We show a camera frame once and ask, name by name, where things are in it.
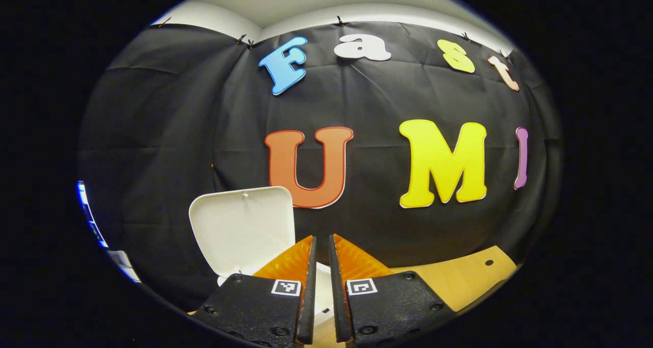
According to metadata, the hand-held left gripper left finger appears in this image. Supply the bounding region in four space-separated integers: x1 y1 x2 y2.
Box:
191 235 318 347

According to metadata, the white desktop garbage bin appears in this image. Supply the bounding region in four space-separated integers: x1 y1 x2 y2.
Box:
189 186 335 328

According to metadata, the black backdrop cloth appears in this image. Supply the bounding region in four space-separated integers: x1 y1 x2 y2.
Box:
78 20 563 313

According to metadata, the blue white screen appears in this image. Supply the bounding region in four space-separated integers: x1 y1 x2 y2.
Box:
77 181 109 249

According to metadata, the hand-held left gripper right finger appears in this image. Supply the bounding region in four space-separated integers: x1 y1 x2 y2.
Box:
328 233 455 346

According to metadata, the row of black cloth clips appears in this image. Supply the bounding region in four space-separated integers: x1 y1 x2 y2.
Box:
156 15 513 63

